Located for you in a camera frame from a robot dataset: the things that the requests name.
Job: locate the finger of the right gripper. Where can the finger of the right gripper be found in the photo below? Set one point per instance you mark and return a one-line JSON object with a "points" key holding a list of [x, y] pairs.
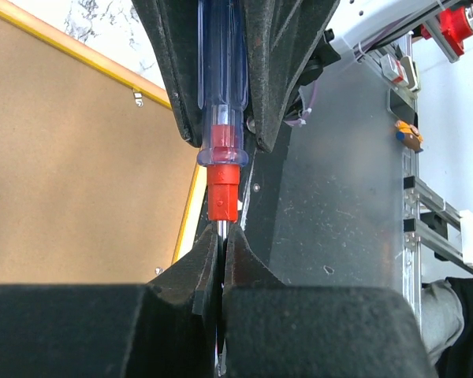
{"points": [[281, 37], [172, 26]]}

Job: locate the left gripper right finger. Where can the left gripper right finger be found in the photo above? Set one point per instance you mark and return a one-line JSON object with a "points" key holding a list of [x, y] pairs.
{"points": [[275, 330]]}

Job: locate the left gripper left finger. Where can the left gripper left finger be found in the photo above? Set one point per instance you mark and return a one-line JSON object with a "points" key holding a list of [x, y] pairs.
{"points": [[164, 328]]}

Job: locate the yellow picture frame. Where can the yellow picture frame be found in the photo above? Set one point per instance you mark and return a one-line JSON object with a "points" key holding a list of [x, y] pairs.
{"points": [[96, 185]]}

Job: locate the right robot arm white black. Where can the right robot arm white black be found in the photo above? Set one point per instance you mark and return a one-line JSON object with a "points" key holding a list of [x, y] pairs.
{"points": [[368, 23]]}

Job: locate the small orange blue figurine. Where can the small orange blue figurine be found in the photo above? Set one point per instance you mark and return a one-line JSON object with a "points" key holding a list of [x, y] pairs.
{"points": [[409, 136]]}

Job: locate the red plastic bracket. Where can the red plastic bracket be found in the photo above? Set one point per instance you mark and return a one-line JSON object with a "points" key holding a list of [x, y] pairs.
{"points": [[449, 30]]}

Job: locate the aluminium extrusion rail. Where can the aluminium extrusion rail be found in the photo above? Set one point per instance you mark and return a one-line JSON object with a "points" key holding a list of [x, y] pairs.
{"points": [[432, 222]]}

